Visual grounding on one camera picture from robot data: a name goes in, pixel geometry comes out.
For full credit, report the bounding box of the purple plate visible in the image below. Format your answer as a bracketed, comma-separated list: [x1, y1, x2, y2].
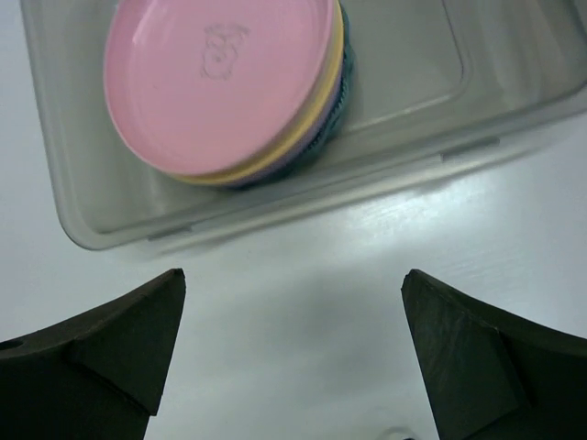
[223, 78, 349, 191]

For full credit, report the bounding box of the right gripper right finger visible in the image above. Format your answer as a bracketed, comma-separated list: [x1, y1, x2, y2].
[401, 269, 586, 439]

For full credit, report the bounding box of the pink plate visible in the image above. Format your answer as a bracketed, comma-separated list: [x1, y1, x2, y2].
[104, 1, 344, 184]

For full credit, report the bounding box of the yellow plate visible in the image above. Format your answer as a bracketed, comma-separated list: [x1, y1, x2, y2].
[183, 0, 346, 187]

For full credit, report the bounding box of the teal scalloped plate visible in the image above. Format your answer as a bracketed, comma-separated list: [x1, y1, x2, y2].
[238, 0, 360, 192]

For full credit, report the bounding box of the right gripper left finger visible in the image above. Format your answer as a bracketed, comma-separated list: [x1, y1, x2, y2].
[1, 269, 186, 439]

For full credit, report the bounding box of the clear plastic bin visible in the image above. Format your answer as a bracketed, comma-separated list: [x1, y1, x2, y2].
[21, 1, 586, 250]

